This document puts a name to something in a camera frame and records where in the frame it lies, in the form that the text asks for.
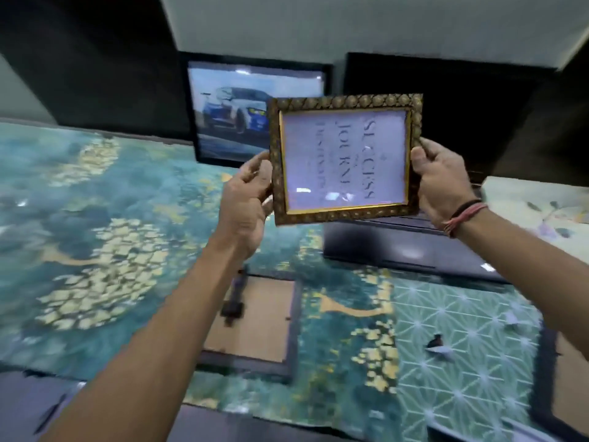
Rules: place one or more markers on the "black frame with brown backing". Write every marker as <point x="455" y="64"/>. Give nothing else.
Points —
<point x="568" y="386"/>
<point x="262" y="322"/>

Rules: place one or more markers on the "person's right hand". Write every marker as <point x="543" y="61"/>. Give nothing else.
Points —
<point x="444" y="184"/>

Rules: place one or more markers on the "person's right forearm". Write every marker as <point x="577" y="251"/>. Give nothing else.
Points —
<point x="529" y="266"/>

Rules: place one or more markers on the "red and black wrist bands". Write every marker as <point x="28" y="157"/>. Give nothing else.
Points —
<point x="464" y="216"/>

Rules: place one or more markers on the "person's left forearm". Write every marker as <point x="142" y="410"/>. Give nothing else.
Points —
<point x="152" y="345"/>

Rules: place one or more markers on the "person's left hand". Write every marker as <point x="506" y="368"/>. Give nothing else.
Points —
<point x="239" y="211"/>

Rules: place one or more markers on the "black framed car picture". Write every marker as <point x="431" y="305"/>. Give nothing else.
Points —
<point x="230" y="115"/>

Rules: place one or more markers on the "green geometric patterned sheet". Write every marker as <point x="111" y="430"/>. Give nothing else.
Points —
<point x="469" y="363"/>

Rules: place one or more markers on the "teal and gold patterned sheet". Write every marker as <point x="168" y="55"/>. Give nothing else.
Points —
<point x="106" y="234"/>

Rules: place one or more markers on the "black frame stand leg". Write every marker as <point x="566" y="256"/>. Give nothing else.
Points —
<point x="235" y="294"/>

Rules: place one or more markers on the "white floral patterned sheet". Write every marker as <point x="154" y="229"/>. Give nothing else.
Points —
<point x="547" y="211"/>

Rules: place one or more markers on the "black glossy picture frame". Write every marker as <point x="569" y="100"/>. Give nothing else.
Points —
<point x="405" y="253"/>

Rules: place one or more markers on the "person's right thumb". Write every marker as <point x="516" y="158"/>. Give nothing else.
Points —
<point x="419" y="161"/>

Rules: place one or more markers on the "small black clip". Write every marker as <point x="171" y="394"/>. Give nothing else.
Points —
<point x="437" y="346"/>

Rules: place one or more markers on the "person's left thumb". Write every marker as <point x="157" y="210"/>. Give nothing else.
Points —
<point x="255" y="163"/>

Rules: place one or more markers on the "gold ornate picture frame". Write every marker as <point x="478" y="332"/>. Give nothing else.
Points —
<point x="345" y="161"/>

